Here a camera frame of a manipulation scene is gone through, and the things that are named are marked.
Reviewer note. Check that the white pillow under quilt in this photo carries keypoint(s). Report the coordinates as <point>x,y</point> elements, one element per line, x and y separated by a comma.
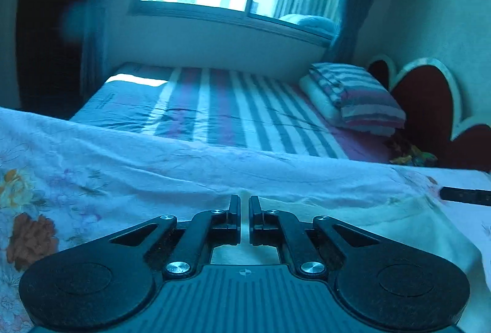
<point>331,114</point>

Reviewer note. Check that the colourful item beside headboard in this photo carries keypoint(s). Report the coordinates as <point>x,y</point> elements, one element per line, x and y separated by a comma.
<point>404,153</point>

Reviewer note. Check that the white floral bed cover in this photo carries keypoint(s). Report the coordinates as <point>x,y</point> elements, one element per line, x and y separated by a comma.
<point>90,182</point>

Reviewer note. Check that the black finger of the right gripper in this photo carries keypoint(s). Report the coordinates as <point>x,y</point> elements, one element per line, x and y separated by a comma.
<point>467,196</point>

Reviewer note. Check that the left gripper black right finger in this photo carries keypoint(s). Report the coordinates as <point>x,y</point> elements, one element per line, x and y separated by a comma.
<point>368,281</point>

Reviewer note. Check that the scalloped dark red headboard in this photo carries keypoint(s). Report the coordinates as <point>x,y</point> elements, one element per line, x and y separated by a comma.
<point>435,123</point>

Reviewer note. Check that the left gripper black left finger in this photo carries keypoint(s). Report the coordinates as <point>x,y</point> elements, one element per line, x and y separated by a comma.
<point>106,282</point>

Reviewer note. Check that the blue bedding on windowsill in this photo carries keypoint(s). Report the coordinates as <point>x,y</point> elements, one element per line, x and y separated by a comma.
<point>318,24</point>

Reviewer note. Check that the left blue curtain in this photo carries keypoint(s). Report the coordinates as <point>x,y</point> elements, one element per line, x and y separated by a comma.
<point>93,47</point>

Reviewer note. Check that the striped bed sheet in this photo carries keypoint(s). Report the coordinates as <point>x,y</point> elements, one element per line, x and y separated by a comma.
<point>222,108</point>

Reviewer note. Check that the striped folded quilt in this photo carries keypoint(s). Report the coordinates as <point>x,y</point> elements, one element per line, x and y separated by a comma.
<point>359,97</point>

